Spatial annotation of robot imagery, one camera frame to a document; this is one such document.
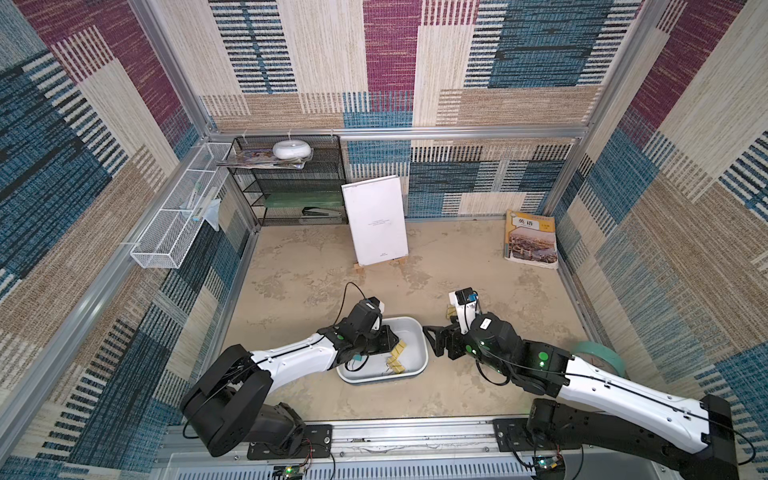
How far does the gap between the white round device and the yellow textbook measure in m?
0.77

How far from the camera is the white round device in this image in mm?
886

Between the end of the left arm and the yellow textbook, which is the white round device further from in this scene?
the yellow textbook

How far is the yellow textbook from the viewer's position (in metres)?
1.09
